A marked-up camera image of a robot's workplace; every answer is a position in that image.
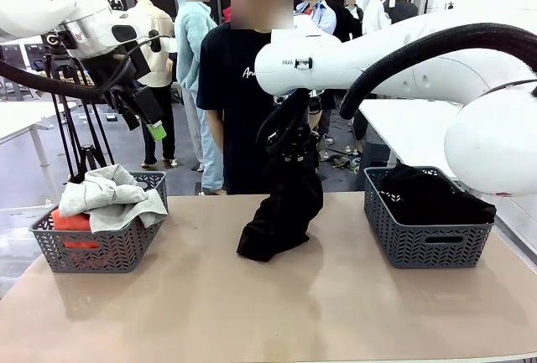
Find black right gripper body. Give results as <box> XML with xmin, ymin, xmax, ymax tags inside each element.
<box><xmin>268</xmin><ymin>125</ymin><xmax>318</xmax><ymax>164</ymax></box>

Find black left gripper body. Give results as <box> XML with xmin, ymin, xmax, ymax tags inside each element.
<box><xmin>85</xmin><ymin>39</ymin><xmax>152</xmax><ymax>107</ymax></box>

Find black plain shorts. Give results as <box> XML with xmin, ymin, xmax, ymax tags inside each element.
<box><xmin>236</xmin><ymin>151</ymin><xmax>326</xmax><ymax>263</ymax></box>

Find grey top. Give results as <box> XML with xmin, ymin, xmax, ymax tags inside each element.
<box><xmin>58</xmin><ymin>163</ymin><xmax>169</xmax><ymax>235</ymax></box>

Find orange top with yellow print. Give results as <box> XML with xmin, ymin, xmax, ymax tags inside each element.
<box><xmin>50</xmin><ymin>208</ymin><xmax>100</xmax><ymax>251</ymax></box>

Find black buttoned cargo bottoms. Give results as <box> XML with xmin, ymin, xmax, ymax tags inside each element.
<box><xmin>379</xmin><ymin>163</ymin><xmax>498</xmax><ymax>226</ymax></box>

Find person's right forearm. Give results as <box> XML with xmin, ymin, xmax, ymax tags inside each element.
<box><xmin>211</xmin><ymin>127</ymin><xmax>227</xmax><ymax>153</ymax></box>

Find person in black T-shirt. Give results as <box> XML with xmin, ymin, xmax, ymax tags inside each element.
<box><xmin>196</xmin><ymin>0</ymin><xmax>295</xmax><ymax>195</ymax></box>

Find mannequin in cream shirt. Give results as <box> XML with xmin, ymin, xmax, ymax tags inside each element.
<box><xmin>125</xmin><ymin>0</ymin><xmax>177</xmax><ymax>169</ymax></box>

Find mannequin in blue fleece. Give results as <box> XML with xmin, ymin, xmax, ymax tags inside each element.
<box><xmin>174</xmin><ymin>0</ymin><xmax>226</xmax><ymax>196</ymax></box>

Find white table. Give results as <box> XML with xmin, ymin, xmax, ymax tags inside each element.
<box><xmin>0</xmin><ymin>101</ymin><xmax>80</xmax><ymax>199</ymax></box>
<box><xmin>358</xmin><ymin>98</ymin><xmax>465</xmax><ymax>171</ymax></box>

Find mannequin in pale blue shirt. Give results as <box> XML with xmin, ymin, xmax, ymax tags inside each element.
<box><xmin>295</xmin><ymin>0</ymin><xmax>338</xmax><ymax>36</ymax></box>

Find grey plastic lattice basket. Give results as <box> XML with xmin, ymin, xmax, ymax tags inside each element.
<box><xmin>362</xmin><ymin>165</ymin><xmax>497</xmax><ymax>270</ymax></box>
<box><xmin>29</xmin><ymin>170</ymin><xmax>169</xmax><ymax>274</ymax></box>

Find mannequin in white shirt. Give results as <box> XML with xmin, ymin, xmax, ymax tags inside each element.
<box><xmin>361</xmin><ymin>0</ymin><xmax>394</xmax><ymax>36</ymax></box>

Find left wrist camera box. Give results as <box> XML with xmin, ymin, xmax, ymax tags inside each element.
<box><xmin>147</xmin><ymin>29</ymin><xmax>178</xmax><ymax>54</ymax></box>

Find black camera tripod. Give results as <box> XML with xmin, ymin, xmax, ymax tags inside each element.
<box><xmin>41</xmin><ymin>29</ymin><xmax>117</xmax><ymax>186</ymax></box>

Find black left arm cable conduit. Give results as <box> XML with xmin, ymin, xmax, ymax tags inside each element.
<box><xmin>0</xmin><ymin>59</ymin><xmax>132</xmax><ymax>105</ymax></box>

